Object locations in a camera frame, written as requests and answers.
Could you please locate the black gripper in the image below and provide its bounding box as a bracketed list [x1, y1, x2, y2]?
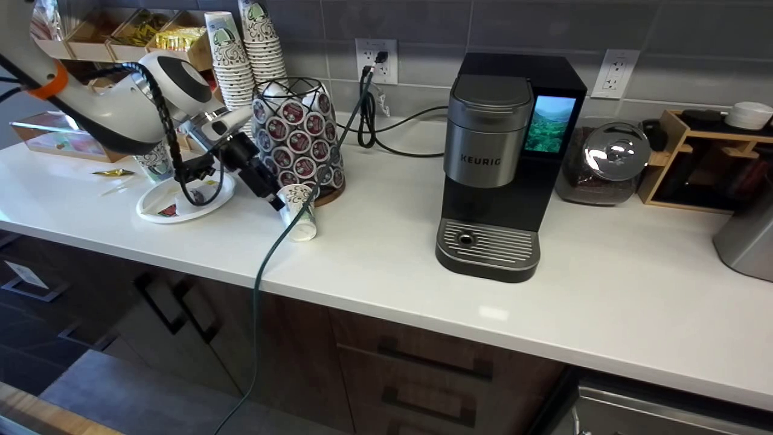
[176, 105, 285, 209]

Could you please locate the lower drawer handle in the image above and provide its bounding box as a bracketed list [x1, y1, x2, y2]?
[382, 387, 476, 427]

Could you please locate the wooden tray with packets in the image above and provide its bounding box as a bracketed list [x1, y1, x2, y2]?
[12, 110, 120, 162]

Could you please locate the left wall outlet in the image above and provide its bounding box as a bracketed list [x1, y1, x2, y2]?
[354, 38, 397, 83]

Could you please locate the right cabinet door handle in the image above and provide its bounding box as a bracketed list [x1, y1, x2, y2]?
[173, 279, 221, 343]

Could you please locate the laying white styrofoam cup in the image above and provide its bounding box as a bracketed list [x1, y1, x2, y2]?
[278, 183, 318, 242]

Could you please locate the wall outlet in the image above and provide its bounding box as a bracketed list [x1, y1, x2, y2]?
[592, 47, 640, 98]
[354, 38, 397, 83]

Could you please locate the black power cord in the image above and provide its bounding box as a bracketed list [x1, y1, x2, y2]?
[354, 65, 452, 158]

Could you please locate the drawer handle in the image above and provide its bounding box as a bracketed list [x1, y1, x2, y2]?
[382, 387, 476, 427]
[376, 337, 495, 382]

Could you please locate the cabinet door handle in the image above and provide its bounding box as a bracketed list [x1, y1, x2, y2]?
[173, 279, 221, 343]
[135, 273, 185, 332]

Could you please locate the white plate with scraps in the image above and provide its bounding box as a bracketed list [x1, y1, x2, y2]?
[135, 174, 237, 224]

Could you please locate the wooden tiered condiment rack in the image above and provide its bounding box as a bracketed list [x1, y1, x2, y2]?
[30, 7, 242, 157]

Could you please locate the green power cable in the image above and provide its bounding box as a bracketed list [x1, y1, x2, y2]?
[213, 65, 376, 435]

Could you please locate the silver appliance at right edge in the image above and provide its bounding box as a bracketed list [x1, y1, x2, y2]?
[711, 193, 773, 283]

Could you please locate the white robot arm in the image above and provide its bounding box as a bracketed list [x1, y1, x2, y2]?
[0, 0, 285, 209]

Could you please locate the stack of paper cups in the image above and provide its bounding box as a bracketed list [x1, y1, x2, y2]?
[239, 0, 285, 81]
[204, 11, 253, 110]

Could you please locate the left cabinet door handle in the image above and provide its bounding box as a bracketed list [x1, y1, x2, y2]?
[135, 273, 185, 332]

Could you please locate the right stack of paper cups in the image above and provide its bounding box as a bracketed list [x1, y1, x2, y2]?
[239, 0, 285, 81]

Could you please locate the upper drawer handle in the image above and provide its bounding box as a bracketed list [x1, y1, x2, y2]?
[376, 337, 495, 382]

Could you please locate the left stack of paper cups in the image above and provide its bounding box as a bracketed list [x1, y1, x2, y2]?
[204, 11, 253, 110]

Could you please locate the upright patterned paper cup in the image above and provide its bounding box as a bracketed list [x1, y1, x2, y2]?
[135, 145, 173, 181]

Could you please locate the round grey lidded appliance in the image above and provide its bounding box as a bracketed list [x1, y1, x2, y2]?
[554, 120, 650, 208]

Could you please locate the black silver Keurig coffee maker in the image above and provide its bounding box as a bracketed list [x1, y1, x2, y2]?
[435, 53, 587, 283]

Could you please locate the wooden organizer box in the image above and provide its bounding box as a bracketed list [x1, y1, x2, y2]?
[637, 109, 773, 209]

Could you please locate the wire basket of coffee pods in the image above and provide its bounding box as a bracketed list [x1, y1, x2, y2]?
[251, 77, 344, 204]

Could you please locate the right wall outlet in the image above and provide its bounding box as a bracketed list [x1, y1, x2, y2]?
[592, 47, 640, 98]

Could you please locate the white round lid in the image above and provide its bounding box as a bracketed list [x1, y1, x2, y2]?
[725, 102, 773, 131]

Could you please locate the yellow packet on counter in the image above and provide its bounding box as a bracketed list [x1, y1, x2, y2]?
[91, 166, 135, 178]

